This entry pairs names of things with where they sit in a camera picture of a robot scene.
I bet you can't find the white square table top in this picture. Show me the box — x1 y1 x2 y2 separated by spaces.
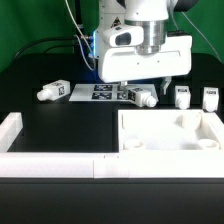
118 109 224 152

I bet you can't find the white cable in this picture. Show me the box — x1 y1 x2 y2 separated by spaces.
64 0 98 72

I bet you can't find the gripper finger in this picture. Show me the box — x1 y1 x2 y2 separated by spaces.
120 81 128 100
161 77 172 95

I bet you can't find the black cable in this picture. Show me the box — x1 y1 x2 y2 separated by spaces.
12 36 78 62

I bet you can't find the green backdrop curtain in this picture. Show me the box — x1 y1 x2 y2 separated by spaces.
0 0 224 71

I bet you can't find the white U-shaped fence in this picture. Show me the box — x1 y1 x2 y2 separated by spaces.
0 113 224 179

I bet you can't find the white marker sheet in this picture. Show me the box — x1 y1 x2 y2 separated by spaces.
68 83 160 103

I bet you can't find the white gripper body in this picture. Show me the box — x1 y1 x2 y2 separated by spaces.
98 25 192 83

